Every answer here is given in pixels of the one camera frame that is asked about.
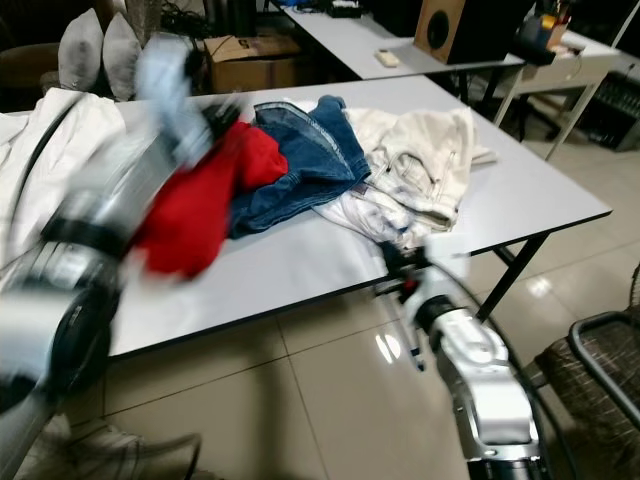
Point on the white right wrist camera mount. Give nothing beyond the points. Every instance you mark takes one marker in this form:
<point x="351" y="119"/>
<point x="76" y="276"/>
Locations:
<point x="445" y="262"/>

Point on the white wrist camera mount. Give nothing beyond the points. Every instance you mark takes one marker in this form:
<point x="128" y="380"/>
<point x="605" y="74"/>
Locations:
<point x="165" y="85"/>
<point x="445" y="262"/>

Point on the large white garment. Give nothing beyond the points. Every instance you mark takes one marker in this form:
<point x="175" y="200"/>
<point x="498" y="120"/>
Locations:
<point x="60" y="160"/>

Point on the black audio mixer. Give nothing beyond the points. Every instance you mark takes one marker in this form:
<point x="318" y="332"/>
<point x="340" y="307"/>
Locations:
<point x="610" y="110"/>

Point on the white denim garment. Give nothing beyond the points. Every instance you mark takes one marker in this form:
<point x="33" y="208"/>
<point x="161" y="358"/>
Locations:
<point x="370" y="215"/>

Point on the blue denim jeans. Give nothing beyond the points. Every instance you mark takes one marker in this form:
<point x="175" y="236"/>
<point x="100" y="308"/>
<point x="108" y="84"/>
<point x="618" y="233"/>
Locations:
<point x="300" y="160"/>

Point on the red t-shirt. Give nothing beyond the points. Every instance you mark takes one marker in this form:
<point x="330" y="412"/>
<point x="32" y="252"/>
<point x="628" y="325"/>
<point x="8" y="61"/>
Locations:
<point x="190" y="220"/>

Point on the cream denim trousers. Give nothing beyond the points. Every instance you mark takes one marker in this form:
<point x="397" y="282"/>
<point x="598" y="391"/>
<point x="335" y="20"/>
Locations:
<point x="420" y="150"/>

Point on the white remote control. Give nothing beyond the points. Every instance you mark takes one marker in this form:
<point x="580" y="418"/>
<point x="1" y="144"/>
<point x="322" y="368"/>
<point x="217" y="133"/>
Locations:
<point x="387" y="58"/>

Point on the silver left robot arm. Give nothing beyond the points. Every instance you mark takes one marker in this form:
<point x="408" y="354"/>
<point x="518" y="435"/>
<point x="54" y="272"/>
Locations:
<point x="80" y="300"/>

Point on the brown wicker chair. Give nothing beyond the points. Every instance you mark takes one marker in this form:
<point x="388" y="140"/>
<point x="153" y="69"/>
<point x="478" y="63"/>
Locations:
<point x="595" y="390"/>

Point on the black pen holder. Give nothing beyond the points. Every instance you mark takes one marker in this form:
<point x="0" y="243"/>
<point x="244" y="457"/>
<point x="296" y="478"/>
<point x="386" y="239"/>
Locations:
<point x="540" y="40"/>

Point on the brown cardboard box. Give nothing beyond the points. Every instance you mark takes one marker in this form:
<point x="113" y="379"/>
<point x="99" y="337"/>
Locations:
<point x="260" y="65"/>

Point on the dark brown armchair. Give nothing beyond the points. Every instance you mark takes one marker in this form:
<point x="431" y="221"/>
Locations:
<point x="25" y="70"/>

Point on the wooden speaker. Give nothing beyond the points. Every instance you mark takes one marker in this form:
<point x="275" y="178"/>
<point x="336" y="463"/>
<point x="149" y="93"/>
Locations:
<point x="450" y="30"/>

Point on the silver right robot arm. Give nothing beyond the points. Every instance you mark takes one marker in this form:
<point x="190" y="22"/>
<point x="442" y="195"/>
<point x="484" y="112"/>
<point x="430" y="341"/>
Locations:
<point x="485" y="380"/>

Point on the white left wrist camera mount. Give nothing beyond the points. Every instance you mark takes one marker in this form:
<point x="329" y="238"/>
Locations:
<point x="165" y="85"/>

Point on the black table leg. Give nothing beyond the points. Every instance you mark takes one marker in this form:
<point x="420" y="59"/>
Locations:
<point x="520" y="265"/>

